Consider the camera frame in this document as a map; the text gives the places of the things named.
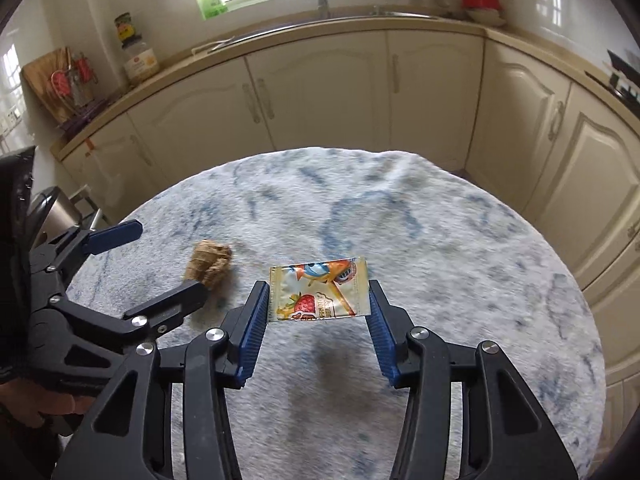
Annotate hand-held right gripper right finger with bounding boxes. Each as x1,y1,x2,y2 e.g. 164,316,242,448
367,280,576,480

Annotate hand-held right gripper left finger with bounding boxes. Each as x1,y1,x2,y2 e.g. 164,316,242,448
52,280,271,480

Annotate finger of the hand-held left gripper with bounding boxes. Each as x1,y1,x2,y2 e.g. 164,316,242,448
47,281,207,356
29,220,144,275

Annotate colourful fruit candy wrapper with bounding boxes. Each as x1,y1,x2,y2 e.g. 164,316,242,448
267,255,371,323

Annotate person's left hand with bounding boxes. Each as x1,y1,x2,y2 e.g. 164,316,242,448
0,375,88,431

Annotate dark grey rice cooker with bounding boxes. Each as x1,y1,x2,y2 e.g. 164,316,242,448
27,186,83,243

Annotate round marble-pattern table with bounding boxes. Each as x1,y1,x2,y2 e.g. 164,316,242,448
65,146,607,480

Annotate red plastic kitchen tool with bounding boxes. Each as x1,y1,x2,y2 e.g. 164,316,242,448
50,57,96,101

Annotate wooden cutting board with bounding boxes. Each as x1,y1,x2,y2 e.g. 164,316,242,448
22,47,76,123

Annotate clear jar white label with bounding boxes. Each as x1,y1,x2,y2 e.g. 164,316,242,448
122,35,161,86

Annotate dark bottle yellow label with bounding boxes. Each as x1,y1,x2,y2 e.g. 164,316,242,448
114,12,146,48

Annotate cream lower kitchen cabinets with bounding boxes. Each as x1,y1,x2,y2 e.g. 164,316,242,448
60,30,640,451

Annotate stainless steel double sink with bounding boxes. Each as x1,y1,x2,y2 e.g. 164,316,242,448
280,7,446,28

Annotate beige kitchen countertop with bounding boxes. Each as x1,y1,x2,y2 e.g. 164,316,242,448
50,12,640,161

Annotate white bowl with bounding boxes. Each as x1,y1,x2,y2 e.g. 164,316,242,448
465,7,507,27

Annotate black glass gas stove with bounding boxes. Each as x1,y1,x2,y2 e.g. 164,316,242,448
585,49,640,106

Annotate wire utensil rack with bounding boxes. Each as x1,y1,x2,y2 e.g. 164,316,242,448
50,52,108,133

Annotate white wall outlet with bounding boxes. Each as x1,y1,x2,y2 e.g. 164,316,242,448
0,105,23,133

